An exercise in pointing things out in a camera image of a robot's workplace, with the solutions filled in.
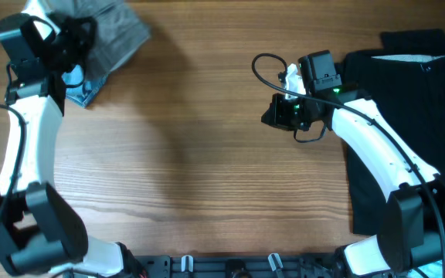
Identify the grey shorts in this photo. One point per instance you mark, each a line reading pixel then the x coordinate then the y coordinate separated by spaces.
pixel 120 32

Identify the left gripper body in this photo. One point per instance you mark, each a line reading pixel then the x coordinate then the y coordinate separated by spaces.
pixel 68 45

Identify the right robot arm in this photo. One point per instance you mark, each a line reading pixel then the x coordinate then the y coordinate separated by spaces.
pixel 412 229

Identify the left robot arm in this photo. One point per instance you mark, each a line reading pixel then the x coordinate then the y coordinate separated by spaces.
pixel 39 232

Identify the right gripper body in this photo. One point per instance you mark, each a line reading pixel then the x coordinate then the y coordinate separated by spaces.
pixel 291 113

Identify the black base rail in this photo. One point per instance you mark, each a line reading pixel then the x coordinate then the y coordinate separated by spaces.
pixel 270 266

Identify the black garment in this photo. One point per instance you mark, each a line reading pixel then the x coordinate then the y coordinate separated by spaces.
pixel 435 127

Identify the folded blue denim garment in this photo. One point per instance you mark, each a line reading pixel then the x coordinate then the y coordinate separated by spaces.
pixel 85 94

